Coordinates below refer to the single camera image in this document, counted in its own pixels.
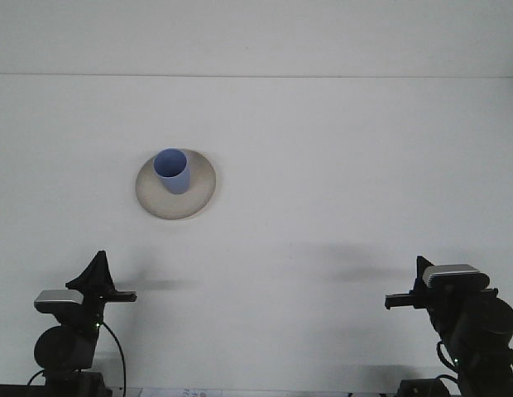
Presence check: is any pale blue cup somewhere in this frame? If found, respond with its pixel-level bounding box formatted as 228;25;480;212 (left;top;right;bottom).
152;147;192;196

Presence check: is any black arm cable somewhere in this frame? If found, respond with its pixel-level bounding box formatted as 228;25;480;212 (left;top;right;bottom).
97;320;128;394
434;339;460;384

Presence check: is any pale round plate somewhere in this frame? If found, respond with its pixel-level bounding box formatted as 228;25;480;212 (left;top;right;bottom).
135;147;218;222

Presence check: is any white printed paper sheet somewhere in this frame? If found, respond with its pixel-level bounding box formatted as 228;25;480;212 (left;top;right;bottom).
138;386;224;397

